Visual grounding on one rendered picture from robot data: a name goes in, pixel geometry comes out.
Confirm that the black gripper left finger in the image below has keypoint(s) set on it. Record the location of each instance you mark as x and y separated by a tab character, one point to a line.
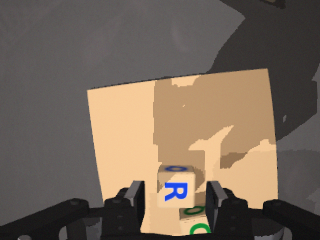
120	218

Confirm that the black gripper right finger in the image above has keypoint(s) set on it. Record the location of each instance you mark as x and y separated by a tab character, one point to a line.
263	224

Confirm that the beige mat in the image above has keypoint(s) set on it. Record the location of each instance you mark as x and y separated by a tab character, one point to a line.
222	124

